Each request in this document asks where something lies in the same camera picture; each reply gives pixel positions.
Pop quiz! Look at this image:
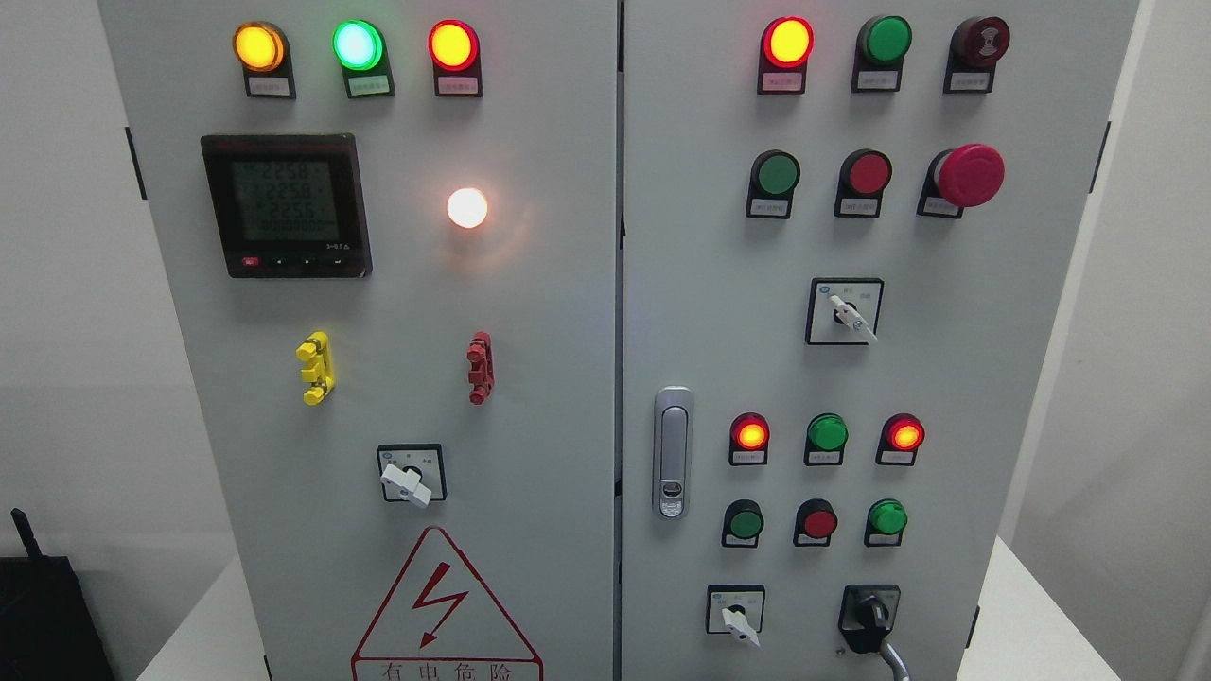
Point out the black rotary knob switch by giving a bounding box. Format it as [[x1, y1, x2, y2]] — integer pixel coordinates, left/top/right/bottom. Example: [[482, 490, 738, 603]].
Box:
[[836, 585, 903, 654]]

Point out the red terminal connector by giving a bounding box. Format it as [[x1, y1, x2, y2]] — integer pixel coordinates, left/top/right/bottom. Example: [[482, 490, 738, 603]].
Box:
[[465, 331, 497, 406]]

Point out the red lit lamp lower left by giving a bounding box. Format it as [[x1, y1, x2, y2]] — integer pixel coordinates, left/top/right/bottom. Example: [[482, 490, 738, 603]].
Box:
[[728, 412, 770, 467]]

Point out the red lit lamp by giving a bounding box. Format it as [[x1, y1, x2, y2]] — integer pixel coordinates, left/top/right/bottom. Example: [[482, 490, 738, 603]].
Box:
[[728, 412, 770, 467], [758, 16, 815, 96]]

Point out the white lit indicator lamp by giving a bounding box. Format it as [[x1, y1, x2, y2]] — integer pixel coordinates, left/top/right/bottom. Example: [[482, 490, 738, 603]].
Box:
[[446, 188, 489, 230]]

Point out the green push button lower left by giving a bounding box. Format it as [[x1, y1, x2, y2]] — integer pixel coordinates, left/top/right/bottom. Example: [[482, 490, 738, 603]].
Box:
[[721, 498, 764, 549]]

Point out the green push button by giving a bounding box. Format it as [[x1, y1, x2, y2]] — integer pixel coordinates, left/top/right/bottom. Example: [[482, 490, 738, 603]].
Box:
[[721, 498, 764, 549], [746, 149, 800, 221]]

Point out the green push button upper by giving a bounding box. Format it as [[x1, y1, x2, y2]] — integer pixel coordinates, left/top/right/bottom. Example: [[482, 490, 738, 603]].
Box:
[[746, 149, 800, 221]]

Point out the green lamp lower middle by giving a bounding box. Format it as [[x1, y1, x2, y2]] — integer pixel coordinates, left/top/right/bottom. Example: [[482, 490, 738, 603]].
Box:
[[803, 412, 849, 467]]

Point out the grey left cabinet door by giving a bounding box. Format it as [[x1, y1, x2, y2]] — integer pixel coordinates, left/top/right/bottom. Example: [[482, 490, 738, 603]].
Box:
[[99, 1, 618, 680]]

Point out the grey cabinet door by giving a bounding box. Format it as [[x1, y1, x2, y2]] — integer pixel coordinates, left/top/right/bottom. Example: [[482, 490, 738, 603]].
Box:
[[99, 1, 618, 680], [620, 1, 1138, 680]]

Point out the grey right cabinet door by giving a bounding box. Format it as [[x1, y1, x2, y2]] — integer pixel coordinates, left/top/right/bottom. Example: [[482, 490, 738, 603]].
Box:
[[620, 1, 1138, 680]]

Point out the red push button lower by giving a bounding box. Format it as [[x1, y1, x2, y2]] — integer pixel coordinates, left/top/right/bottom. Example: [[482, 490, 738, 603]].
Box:
[[793, 498, 838, 548]]

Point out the red push button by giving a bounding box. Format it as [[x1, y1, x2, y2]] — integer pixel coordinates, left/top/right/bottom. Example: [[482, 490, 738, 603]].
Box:
[[793, 498, 838, 548], [834, 149, 894, 218]]

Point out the yellow terminal connector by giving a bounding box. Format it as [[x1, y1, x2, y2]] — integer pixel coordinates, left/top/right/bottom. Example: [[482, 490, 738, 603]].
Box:
[[295, 330, 335, 406]]

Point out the red push button upper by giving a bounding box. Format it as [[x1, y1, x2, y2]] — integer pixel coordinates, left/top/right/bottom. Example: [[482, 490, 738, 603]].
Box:
[[834, 149, 894, 218]]

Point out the red lamp lower right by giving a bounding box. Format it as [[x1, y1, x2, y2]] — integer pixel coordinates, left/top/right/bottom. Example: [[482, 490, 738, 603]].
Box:
[[876, 413, 925, 467]]

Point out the green lamp button lower right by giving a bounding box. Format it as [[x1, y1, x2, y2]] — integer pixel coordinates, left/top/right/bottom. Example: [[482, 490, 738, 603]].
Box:
[[863, 498, 908, 548]]

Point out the red electric hazard warning sticker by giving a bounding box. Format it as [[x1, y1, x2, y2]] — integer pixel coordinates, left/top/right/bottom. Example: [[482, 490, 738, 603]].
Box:
[[350, 526, 545, 680]]

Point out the red lit lamp left door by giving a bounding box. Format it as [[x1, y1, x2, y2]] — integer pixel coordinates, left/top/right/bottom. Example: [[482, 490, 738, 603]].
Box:
[[427, 18, 482, 96]]

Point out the black digital power meter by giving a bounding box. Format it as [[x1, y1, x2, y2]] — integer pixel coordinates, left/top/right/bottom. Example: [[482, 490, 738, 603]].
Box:
[[200, 132, 373, 279]]

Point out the red lit lamp right top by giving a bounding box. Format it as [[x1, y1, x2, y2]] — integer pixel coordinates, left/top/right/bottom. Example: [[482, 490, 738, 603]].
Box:
[[758, 16, 815, 96]]

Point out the green lit indicator lamp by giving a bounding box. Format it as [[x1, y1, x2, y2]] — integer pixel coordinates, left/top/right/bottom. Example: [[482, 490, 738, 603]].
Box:
[[331, 19, 395, 99]]

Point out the red mushroom emergency stop button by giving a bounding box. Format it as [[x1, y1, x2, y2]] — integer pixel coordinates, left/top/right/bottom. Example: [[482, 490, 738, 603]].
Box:
[[917, 144, 1005, 219]]

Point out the green lamp right top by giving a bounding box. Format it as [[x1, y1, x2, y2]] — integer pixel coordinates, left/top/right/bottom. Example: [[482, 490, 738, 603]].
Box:
[[851, 15, 913, 95]]

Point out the yellow indicator lamp top left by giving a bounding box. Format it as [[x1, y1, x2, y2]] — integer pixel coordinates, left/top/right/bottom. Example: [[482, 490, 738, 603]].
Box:
[[231, 21, 297, 99]]

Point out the dark red buzzer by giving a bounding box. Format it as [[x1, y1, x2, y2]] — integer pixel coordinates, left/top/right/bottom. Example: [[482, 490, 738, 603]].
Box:
[[943, 16, 1011, 95]]

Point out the black device with antenna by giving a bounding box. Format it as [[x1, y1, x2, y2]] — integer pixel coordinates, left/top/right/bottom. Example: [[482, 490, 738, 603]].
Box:
[[1, 508, 115, 680]]

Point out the silver door lock handle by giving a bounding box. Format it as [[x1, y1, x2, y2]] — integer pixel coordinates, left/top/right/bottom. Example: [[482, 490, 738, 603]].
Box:
[[653, 385, 693, 520]]

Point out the white selector switch left door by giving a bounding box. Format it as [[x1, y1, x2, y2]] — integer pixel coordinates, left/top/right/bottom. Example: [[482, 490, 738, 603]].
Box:
[[375, 443, 448, 509]]

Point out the white selector switch right upper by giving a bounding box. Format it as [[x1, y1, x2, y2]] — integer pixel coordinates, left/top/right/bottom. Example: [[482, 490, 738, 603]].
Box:
[[805, 277, 884, 345]]

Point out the white selector switch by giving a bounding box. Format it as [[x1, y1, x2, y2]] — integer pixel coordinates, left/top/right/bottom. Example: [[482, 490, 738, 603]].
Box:
[[805, 277, 884, 345], [705, 585, 767, 648]]

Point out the white selector switch right bottom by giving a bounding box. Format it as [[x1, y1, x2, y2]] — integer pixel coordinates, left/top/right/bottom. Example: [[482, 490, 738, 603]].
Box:
[[705, 585, 767, 648]]

